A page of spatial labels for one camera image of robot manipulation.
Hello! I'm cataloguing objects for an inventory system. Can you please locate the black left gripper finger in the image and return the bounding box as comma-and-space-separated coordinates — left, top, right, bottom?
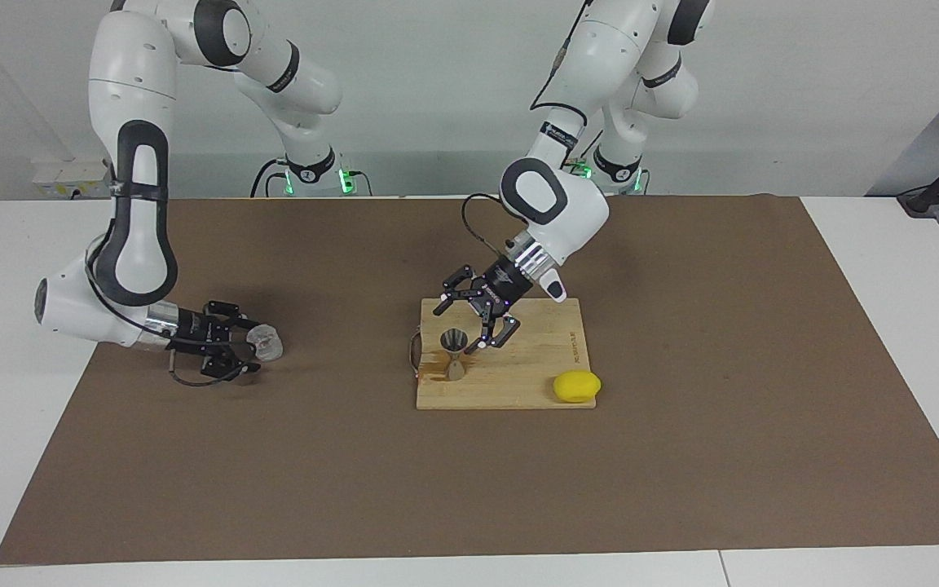
434, 264, 483, 317
468, 302, 522, 352

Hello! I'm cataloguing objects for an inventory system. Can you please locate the black base cable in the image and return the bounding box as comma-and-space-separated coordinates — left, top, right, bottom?
250, 154, 289, 199

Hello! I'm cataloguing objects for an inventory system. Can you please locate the bamboo cutting board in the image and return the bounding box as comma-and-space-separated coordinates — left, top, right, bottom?
408, 297, 599, 412

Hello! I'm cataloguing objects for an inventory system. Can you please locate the yellow lemon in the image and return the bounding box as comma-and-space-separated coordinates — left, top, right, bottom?
551, 369, 603, 404

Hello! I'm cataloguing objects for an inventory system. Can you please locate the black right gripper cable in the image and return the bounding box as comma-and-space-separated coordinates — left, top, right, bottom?
85, 236, 246, 389

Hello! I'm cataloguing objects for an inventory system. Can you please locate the steel double jigger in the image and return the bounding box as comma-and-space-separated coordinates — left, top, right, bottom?
439, 328, 471, 383

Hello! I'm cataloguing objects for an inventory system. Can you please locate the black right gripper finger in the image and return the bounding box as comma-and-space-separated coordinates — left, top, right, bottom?
200, 342, 263, 381
204, 301, 263, 334

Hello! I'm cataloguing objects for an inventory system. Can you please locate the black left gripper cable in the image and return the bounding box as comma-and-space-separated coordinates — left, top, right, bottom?
461, 192, 521, 255

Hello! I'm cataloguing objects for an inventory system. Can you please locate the brown table mat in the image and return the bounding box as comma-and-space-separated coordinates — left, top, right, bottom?
0, 193, 939, 566

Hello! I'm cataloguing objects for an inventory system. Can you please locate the small clear glass cup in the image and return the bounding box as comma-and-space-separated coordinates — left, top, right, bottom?
245, 323, 285, 363

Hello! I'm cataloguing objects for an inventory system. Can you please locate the white wall socket strip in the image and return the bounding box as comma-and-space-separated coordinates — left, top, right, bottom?
33, 160, 112, 200

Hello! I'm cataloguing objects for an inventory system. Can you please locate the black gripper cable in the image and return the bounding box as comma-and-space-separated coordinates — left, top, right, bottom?
85, 236, 246, 389
461, 192, 521, 255

